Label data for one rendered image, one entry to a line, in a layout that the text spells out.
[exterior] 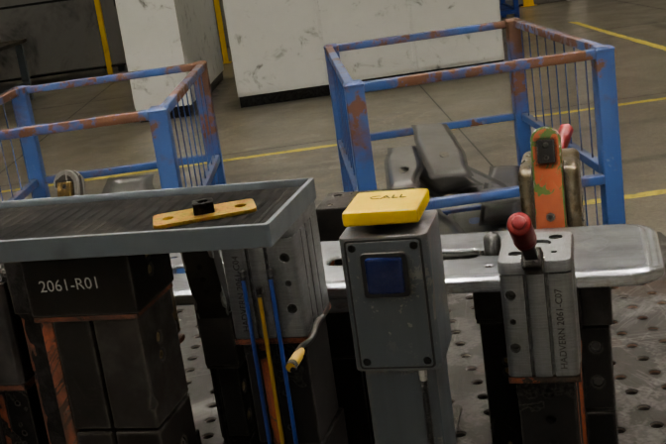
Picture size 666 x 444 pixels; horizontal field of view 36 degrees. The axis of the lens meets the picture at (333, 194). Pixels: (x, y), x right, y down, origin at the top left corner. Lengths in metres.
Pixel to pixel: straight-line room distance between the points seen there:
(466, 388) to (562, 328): 0.59
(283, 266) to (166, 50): 8.14
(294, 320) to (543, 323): 0.24
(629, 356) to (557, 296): 0.67
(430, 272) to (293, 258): 0.22
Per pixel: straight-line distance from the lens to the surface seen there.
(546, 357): 0.98
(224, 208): 0.84
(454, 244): 1.20
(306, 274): 1.01
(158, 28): 9.09
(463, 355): 1.66
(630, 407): 1.46
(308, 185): 0.87
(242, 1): 9.04
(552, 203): 1.27
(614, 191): 3.20
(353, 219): 0.78
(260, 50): 9.07
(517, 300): 0.96
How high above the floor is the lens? 1.37
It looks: 14 degrees down
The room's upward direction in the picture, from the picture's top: 8 degrees counter-clockwise
